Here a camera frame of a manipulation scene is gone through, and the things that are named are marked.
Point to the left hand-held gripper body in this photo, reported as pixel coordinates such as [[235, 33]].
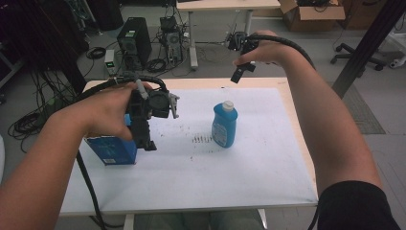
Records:
[[159, 103]]

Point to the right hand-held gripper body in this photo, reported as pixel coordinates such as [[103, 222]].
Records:
[[241, 41]]

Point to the blue cardboard box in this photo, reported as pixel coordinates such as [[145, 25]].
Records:
[[111, 151]]

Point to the blue bottle white cap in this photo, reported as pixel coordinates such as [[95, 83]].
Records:
[[225, 127]]

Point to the person's right hand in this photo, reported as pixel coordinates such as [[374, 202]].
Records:
[[268, 51]]

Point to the person's left hand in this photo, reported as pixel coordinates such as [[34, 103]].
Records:
[[102, 111]]

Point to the white-legged wooden table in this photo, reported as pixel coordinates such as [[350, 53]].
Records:
[[223, 4]]

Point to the grey computer tower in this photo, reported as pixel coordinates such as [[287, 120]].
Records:
[[174, 44]]

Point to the small white power supply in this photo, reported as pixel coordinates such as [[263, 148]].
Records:
[[109, 60]]

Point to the black computer tower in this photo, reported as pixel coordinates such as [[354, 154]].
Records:
[[135, 40]]

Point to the open brown cardboard box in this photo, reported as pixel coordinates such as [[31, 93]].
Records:
[[312, 16]]

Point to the white table leg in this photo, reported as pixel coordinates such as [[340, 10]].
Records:
[[262, 218], [128, 223]]

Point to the white table mat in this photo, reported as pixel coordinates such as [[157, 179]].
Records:
[[223, 179]]

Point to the black office chair base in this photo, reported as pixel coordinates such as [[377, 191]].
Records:
[[354, 57]]

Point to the black metal beam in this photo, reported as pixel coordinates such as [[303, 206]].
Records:
[[370, 38]]

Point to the grey floor mat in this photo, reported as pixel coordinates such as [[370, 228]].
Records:
[[364, 111]]

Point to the dark curtain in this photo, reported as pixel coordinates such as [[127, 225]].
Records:
[[38, 38]]

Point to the black shirt sleeve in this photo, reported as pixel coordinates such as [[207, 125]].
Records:
[[357, 207]]

